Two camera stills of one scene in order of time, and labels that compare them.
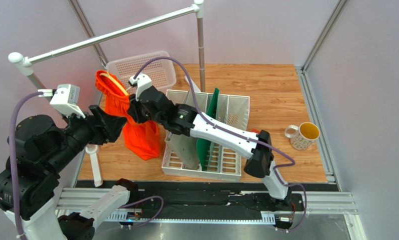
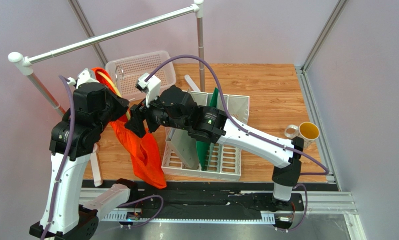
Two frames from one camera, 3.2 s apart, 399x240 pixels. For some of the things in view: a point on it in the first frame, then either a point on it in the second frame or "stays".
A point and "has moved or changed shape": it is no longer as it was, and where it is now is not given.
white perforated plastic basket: (160, 71) stays
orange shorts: (144, 137) has moved or changed shape
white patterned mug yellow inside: (302, 136) stays
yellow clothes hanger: (107, 74) to (109, 81)
